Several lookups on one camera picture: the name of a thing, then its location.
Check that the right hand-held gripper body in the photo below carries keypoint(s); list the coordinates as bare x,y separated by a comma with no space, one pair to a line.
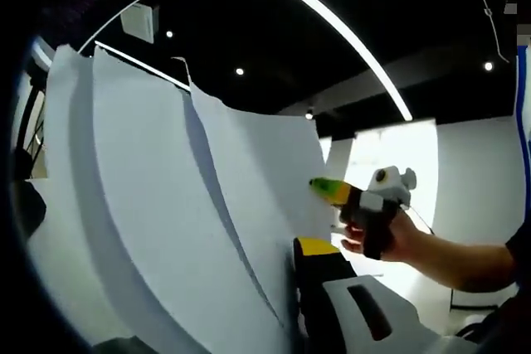
390,188

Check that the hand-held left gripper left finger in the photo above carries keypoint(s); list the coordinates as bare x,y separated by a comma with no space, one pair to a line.
118,345

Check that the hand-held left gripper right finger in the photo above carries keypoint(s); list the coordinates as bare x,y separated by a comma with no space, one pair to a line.
373,312

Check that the stack of white printing papers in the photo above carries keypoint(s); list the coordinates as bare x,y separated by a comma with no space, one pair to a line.
145,163

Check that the person's right hand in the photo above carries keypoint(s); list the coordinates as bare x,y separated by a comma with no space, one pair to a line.
406,242

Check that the bright window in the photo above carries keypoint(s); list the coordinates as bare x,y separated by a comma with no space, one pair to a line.
394,155

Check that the person's black clothing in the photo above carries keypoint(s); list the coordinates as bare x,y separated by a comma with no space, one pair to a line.
518,254

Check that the long ceiling light strip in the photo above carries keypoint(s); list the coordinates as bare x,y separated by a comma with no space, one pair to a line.
352,34

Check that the dark rounded object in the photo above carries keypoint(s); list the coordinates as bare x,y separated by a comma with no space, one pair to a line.
29,209

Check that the ceiling air conditioner unit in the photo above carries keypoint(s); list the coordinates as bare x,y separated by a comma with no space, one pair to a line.
139,22

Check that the blue and white wall poster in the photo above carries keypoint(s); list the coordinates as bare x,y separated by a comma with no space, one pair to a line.
518,122

